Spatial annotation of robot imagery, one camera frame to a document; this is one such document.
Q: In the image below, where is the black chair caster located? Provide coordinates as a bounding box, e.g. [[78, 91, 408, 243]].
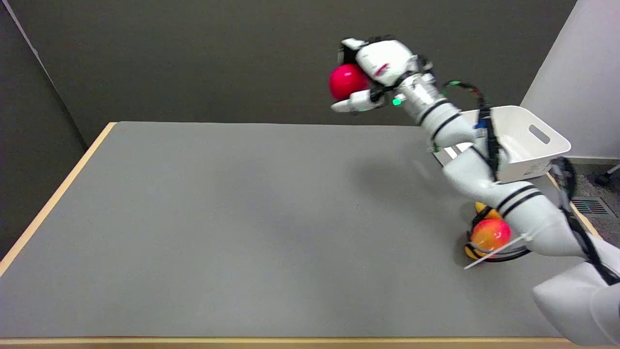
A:
[[595, 165, 620, 187]]

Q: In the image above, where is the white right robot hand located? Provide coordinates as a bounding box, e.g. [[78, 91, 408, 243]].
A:
[[331, 36, 433, 114]]

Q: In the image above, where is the black plate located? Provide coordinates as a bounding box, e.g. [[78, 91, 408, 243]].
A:
[[465, 221, 532, 263]]

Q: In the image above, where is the yellow fruit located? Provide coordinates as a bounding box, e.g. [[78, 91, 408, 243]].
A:
[[475, 202, 503, 221]]

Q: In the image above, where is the white zip tie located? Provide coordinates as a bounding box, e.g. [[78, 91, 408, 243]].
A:
[[464, 235, 529, 270]]

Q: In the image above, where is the floor vent grille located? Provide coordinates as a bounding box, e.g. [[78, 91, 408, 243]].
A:
[[571, 196, 611, 216]]

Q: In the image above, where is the white plastic box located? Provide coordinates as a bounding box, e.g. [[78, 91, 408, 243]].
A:
[[433, 105, 572, 184]]

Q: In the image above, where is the black cable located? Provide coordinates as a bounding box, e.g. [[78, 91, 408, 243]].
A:
[[442, 80, 620, 286]]

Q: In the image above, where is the red yellow peach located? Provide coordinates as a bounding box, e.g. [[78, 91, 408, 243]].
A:
[[470, 219, 512, 252]]

